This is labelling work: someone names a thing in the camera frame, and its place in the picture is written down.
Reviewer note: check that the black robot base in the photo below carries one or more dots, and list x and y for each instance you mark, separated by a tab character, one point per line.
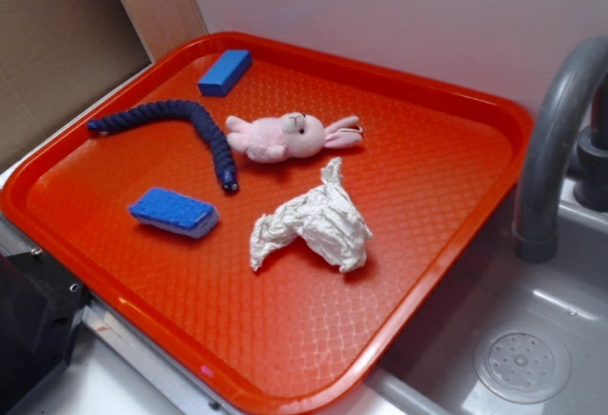
42	305

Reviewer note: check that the blue rectangular block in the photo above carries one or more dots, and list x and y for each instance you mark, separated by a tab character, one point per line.
224	73

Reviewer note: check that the crumpled white cloth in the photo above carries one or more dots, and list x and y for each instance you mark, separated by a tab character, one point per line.
325	218

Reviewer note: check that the red plastic tray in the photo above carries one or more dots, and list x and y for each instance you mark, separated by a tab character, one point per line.
435	161

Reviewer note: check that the pink plush bunny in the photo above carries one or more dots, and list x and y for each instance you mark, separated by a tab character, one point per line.
294	135

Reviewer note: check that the blue scrubbing sponge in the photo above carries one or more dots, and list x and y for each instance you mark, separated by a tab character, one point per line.
175	213

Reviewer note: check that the grey toy sink basin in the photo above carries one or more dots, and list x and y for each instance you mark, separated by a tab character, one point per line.
501	336

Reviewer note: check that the brown cardboard panel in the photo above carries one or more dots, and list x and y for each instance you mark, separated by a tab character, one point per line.
58	57

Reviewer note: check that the grey toy faucet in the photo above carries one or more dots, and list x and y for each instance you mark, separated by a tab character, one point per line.
577	98

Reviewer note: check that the grey faucet handle knob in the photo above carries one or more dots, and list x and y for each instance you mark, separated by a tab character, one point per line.
591	189

